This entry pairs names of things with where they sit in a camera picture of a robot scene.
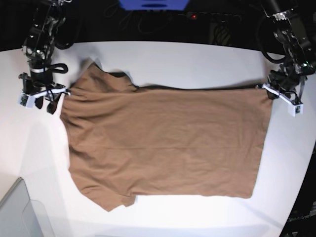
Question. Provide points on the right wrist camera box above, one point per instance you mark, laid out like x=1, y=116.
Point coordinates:
x=26, y=100

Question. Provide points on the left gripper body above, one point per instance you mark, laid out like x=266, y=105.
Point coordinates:
x=288, y=86

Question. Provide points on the grey plastic bin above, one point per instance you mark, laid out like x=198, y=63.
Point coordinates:
x=20, y=216

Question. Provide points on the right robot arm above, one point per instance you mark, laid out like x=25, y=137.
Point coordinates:
x=38, y=47

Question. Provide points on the blue panel with oval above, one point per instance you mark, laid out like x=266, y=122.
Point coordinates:
x=153, y=4

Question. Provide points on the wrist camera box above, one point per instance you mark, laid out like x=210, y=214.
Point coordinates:
x=295, y=109
x=26, y=100

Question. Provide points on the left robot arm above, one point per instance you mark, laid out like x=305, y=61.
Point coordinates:
x=300, y=50

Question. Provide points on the black power strip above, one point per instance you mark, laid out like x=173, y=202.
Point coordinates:
x=215, y=17

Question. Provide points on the brown t-shirt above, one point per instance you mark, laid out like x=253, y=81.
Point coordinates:
x=126, y=140

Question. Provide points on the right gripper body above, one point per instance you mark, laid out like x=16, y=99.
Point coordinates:
x=33, y=89

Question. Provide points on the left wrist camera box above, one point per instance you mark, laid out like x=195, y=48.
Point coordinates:
x=295, y=109

